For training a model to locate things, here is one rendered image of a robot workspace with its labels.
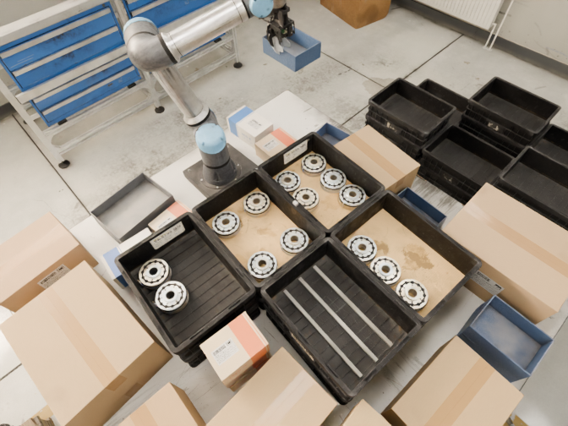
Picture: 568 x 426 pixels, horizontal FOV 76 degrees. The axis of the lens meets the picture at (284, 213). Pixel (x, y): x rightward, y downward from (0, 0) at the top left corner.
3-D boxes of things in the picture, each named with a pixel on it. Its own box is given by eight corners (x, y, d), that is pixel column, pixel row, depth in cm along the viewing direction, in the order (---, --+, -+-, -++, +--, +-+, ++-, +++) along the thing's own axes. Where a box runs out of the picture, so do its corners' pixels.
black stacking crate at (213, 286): (126, 274, 131) (113, 259, 121) (196, 227, 141) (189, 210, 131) (184, 363, 113) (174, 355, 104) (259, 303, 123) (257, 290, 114)
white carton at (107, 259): (122, 289, 139) (112, 280, 132) (109, 267, 145) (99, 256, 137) (168, 259, 146) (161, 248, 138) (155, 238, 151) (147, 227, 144)
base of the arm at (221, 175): (196, 173, 164) (191, 157, 156) (222, 155, 170) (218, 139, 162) (217, 191, 157) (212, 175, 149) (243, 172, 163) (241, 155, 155)
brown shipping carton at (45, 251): (28, 319, 134) (-2, 304, 121) (1, 282, 142) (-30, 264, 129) (99, 263, 146) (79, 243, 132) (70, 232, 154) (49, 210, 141)
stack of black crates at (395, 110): (357, 153, 248) (367, 100, 210) (384, 131, 258) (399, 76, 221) (405, 187, 231) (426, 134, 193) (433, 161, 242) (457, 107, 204)
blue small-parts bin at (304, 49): (263, 52, 158) (261, 36, 152) (288, 38, 164) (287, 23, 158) (295, 72, 150) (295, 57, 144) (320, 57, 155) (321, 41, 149)
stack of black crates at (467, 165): (406, 187, 231) (421, 149, 203) (434, 161, 242) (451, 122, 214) (462, 225, 214) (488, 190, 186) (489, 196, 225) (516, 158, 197)
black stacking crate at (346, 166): (259, 186, 151) (256, 167, 141) (312, 150, 161) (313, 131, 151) (325, 250, 133) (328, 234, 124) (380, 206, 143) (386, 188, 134)
